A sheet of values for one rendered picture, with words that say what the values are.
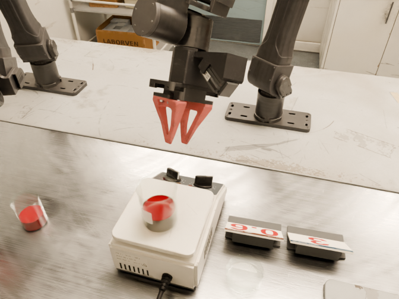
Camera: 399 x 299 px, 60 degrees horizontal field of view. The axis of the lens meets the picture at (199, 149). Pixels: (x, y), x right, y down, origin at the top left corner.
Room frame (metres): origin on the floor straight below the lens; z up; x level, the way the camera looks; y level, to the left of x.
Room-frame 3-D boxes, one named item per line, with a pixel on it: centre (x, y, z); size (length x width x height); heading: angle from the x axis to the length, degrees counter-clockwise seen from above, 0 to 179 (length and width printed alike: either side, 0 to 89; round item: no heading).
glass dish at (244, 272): (0.27, -0.07, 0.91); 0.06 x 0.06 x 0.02
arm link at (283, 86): (0.68, -0.16, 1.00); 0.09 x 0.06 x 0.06; 39
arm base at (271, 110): (0.69, -0.16, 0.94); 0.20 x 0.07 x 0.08; 75
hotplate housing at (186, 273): (0.35, 0.04, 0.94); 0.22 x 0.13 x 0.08; 164
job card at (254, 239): (0.35, -0.09, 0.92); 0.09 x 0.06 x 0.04; 77
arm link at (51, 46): (0.84, 0.41, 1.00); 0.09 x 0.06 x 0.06; 97
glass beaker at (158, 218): (0.31, 0.05, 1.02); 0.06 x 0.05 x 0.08; 174
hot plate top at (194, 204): (0.33, 0.05, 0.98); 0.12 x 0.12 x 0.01; 74
